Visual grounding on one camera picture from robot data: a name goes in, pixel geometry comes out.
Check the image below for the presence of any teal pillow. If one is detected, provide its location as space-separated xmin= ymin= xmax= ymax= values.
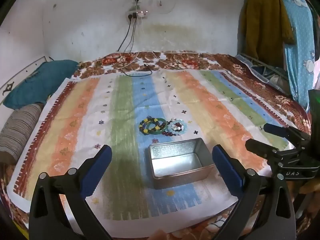
xmin=3 ymin=60 xmax=79 ymax=110

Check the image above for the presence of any white power strip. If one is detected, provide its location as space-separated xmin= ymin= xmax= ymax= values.
xmin=126 ymin=9 xmax=149 ymax=20

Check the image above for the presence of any striped printed cloth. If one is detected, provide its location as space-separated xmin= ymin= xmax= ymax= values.
xmin=6 ymin=69 xmax=297 ymax=227

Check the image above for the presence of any silver metal tin box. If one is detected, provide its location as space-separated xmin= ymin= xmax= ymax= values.
xmin=149 ymin=137 xmax=216 ymax=190

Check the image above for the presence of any white cable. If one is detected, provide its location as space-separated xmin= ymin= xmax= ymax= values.
xmin=112 ymin=17 xmax=160 ymax=70

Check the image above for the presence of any white headboard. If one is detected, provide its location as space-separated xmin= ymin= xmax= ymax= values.
xmin=0 ymin=56 xmax=54 ymax=103

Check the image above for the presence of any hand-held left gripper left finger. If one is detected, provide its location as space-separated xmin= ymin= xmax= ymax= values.
xmin=29 ymin=144 xmax=113 ymax=240

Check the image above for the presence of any grey striped pillow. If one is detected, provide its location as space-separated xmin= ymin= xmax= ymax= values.
xmin=0 ymin=103 xmax=45 ymax=164

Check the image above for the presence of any black power cable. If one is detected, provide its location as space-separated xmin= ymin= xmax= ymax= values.
xmin=117 ymin=17 xmax=133 ymax=53
xmin=122 ymin=17 xmax=162 ymax=77

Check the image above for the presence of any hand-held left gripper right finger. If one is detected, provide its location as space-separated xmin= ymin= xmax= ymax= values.
xmin=212 ymin=144 xmax=297 ymax=240

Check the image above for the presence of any blue printed cloth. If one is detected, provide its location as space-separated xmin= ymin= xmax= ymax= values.
xmin=271 ymin=0 xmax=318 ymax=108

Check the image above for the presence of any person's right hand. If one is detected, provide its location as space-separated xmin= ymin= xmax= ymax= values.
xmin=299 ymin=177 xmax=320 ymax=195

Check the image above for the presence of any mustard garment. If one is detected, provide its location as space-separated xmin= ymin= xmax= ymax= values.
xmin=244 ymin=0 xmax=295 ymax=67

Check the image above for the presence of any clear bag of candies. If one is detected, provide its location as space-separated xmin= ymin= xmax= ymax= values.
xmin=162 ymin=121 xmax=183 ymax=138

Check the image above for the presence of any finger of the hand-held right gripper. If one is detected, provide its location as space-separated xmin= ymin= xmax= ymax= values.
xmin=245 ymin=139 xmax=280 ymax=164
xmin=264 ymin=123 xmax=312 ymax=151

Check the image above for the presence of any light blue beaded bracelet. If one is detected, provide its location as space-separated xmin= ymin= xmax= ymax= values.
xmin=167 ymin=120 xmax=187 ymax=136

